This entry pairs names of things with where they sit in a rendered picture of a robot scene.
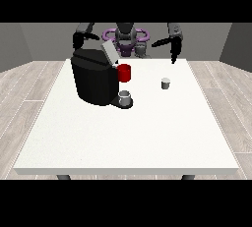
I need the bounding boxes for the grey robot trunk purple rings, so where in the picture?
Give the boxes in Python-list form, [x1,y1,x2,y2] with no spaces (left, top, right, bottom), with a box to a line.
[101,23,153,60]

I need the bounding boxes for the small grey coffee pod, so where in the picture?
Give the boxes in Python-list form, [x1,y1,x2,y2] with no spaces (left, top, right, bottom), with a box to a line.
[160,77,171,90]

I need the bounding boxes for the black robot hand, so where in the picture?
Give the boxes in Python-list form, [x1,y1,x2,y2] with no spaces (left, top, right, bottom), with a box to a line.
[151,35,182,65]
[72,31,100,51]

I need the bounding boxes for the pale grey machine lid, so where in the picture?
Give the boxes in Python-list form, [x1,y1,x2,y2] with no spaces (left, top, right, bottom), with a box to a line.
[100,39,120,65]

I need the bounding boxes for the small grey cup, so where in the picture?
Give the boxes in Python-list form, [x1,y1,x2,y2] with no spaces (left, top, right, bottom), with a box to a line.
[118,90,132,107]

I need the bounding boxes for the black coffee machine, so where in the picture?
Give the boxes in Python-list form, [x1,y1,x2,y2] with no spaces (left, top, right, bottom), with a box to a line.
[70,47,134,110]

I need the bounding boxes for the red pod holder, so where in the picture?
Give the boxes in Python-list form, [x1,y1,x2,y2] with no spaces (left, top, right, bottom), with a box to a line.
[117,63,132,84]

